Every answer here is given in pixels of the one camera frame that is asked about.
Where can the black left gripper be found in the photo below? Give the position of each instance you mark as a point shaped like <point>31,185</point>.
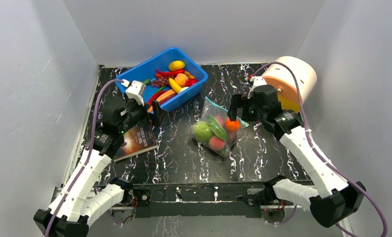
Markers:
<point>158,114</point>

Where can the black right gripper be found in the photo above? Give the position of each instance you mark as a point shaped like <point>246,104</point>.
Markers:
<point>244,106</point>

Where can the orange toy orange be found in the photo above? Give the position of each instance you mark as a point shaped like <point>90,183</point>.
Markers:
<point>233,126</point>

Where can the green toy bean pod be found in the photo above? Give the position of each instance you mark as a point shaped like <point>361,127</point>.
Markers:
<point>216,124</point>

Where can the clear zip top bag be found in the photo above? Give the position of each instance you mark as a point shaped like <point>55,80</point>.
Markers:
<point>211,108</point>

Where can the green toy cabbage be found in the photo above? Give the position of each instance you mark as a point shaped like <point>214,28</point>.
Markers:
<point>202,132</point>

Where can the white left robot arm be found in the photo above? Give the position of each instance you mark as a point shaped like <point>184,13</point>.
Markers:
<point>71,213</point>

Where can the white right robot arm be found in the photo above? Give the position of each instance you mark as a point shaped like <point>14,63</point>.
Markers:
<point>333,198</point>

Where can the three days to see book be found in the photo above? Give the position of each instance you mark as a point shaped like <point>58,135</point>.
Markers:
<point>137,140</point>

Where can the yellow toy banana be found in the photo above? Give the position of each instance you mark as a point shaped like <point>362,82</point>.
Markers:
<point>175,86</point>

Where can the purple toy grape bunch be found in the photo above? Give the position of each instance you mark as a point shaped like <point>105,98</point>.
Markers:
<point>160,82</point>

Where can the blue plastic bin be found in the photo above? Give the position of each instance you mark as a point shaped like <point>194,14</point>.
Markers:
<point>171,77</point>

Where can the orange toy peach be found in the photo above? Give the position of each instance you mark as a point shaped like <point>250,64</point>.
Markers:
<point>181,79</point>

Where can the red toy tomato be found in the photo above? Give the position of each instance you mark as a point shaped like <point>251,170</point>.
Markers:
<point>191,82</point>

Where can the red toy chili pepper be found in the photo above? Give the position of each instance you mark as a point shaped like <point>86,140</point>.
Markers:
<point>168,73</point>

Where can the yellow toy lemon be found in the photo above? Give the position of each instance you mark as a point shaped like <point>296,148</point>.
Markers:
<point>176,65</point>

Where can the cream cylinder with coloured face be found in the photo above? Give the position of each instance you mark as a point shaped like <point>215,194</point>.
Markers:
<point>281,79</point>

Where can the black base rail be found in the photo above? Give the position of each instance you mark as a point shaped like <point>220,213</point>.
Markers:
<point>201,199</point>

